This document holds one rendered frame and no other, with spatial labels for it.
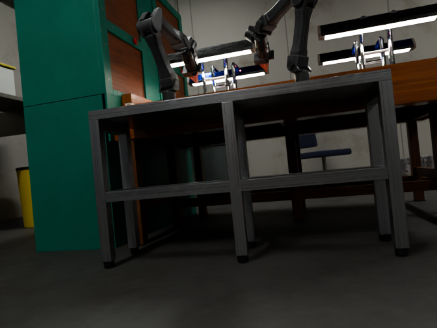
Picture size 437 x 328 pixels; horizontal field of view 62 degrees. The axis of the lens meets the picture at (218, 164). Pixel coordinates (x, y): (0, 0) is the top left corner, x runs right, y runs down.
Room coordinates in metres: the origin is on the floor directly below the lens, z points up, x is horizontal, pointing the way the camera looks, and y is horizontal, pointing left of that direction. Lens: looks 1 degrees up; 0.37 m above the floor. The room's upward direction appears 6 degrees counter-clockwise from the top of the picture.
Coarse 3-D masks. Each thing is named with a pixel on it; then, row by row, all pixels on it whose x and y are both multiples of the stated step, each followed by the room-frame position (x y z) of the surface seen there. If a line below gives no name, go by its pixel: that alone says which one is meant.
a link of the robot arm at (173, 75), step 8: (144, 24) 1.54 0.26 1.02; (144, 32) 1.56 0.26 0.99; (152, 32) 1.54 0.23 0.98; (152, 40) 1.57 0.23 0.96; (160, 40) 1.59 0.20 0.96; (152, 48) 1.59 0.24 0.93; (160, 48) 1.59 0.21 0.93; (160, 56) 1.60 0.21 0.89; (160, 64) 1.62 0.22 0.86; (168, 64) 1.64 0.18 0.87; (160, 72) 1.64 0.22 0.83; (168, 72) 1.63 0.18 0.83; (160, 80) 1.65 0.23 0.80; (168, 80) 1.64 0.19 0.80; (168, 88) 1.66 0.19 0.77
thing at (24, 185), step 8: (16, 168) 3.40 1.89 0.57; (24, 168) 3.34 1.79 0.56; (24, 176) 3.35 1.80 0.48; (24, 184) 3.35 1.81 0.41; (24, 192) 3.36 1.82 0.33; (24, 200) 3.37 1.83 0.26; (24, 208) 3.38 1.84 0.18; (32, 208) 3.36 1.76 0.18; (24, 216) 3.39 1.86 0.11; (32, 216) 3.36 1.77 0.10; (24, 224) 3.42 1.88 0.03; (32, 224) 3.37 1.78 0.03
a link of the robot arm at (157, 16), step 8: (160, 8) 1.58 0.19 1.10; (144, 16) 1.57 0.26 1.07; (152, 16) 1.54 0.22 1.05; (160, 16) 1.57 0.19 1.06; (136, 24) 1.56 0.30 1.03; (152, 24) 1.52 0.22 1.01; (160, 24) 1.57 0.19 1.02; (168, 24) 1.67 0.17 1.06; (160, 32) 1.67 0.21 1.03; (168, 32) 1.67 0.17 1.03; (176, 32) 1.72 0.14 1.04; (168, 40) 1.74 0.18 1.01; (176, 40) 1.73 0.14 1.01; (176, 48) 1.79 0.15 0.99
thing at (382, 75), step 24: (384, 72) 1.29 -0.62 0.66; (192, 96) 1.44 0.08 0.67; (216, 96) 1.42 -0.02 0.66; (240, 96) 1.40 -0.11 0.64; (264, 96) 1.38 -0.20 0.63; (288, 96) 1.42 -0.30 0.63; (312, 96) 1.48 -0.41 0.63; (336, 96) 1.53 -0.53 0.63; (360, 96) 1.59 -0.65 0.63; (120, 120) 1.62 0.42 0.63; (144, 120) 1.68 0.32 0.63; (168, 120) 1.76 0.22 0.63; (192, 120) 1.84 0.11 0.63
